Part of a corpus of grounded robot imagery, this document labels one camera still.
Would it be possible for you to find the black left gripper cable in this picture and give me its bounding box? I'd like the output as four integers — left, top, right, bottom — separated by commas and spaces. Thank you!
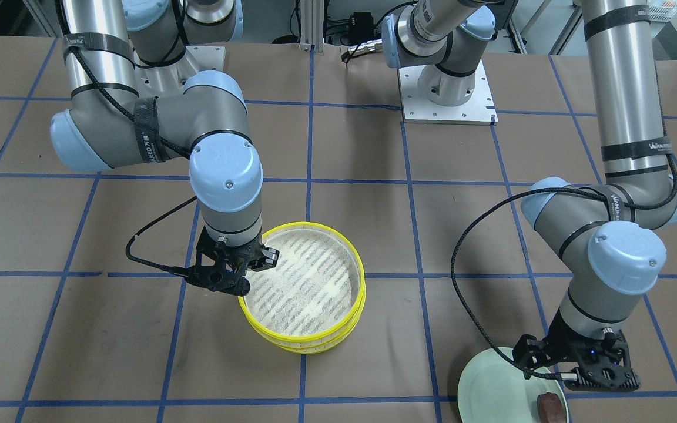
450, 154, 677, 380

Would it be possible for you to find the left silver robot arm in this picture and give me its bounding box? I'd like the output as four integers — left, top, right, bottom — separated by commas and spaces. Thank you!
500, 1, 677, 391

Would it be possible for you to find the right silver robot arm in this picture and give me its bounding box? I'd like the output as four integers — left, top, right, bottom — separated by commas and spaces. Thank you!
49, 1, 277, 271

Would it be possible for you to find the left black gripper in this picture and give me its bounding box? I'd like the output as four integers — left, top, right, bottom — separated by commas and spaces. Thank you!
512, 311, 609, 380

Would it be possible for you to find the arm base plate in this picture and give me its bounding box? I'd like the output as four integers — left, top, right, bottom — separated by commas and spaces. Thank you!
398, 62, 499, 125
183, 46, 226, 116

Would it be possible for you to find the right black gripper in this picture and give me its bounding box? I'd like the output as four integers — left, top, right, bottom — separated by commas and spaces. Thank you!
196, 229, 279, 273

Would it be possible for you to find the light green plate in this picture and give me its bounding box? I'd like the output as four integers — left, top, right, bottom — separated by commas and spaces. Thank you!
457, 349, 569, 422

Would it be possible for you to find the aluminium frame post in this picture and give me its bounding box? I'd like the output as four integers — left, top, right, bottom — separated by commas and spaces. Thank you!
299, 0, 326, 54

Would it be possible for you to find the brown steamed bun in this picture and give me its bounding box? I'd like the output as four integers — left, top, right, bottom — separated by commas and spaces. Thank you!
537, 392, 568, 423

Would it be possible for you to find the yellow steamer layer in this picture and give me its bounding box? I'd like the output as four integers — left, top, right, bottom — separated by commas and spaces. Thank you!
240, 222, 366, 337
239, 293, 366, 354

